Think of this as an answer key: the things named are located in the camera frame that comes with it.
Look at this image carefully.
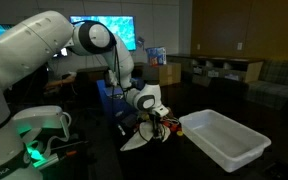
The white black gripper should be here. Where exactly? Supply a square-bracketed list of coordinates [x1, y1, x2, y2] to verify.
[148, 105, 169, 117]

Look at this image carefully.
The white towel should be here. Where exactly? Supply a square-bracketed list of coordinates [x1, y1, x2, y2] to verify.
[120, 122, 171, 151]

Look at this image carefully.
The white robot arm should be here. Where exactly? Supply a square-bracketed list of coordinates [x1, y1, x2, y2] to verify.
[0, 11, 169, 180]

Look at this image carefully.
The cardboard box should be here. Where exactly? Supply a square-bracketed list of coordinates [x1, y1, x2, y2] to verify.
[147, 62, 182, 88]

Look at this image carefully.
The blue white carton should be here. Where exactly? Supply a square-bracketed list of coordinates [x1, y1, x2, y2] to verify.
[146, 47, 166, 66]

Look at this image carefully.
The wooden low shelf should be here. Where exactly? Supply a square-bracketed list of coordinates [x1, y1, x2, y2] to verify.
[167, 54, 264, 87]

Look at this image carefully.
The white plastic bin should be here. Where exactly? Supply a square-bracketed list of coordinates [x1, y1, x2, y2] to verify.
[179, 109, 271, 173]

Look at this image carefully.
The green plaid sofa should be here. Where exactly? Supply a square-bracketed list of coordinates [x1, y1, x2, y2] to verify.
[246, 60, 288, 110]

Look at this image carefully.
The large wall monitor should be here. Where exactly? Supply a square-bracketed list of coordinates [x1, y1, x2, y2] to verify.
[70, 15, 136, 51]

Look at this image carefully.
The orange handled screwdriver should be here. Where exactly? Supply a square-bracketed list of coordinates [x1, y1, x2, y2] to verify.
[37, 149, 78, 171]

